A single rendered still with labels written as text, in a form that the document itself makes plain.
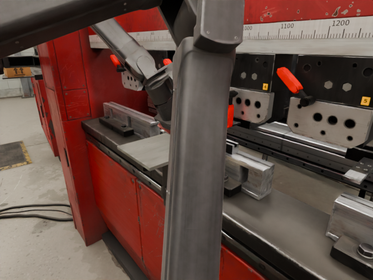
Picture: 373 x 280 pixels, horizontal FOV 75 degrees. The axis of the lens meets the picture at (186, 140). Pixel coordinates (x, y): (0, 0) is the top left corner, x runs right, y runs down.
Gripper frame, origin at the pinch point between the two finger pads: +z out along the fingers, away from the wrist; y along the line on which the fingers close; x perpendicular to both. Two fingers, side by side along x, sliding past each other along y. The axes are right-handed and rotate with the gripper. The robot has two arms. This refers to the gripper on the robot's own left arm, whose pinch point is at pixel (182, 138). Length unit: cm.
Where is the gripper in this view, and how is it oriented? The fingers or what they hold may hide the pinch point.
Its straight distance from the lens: 75.1
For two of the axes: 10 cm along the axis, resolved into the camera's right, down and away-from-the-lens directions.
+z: 3.6, 7.2, 5.9
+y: -6.4, -2.7, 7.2
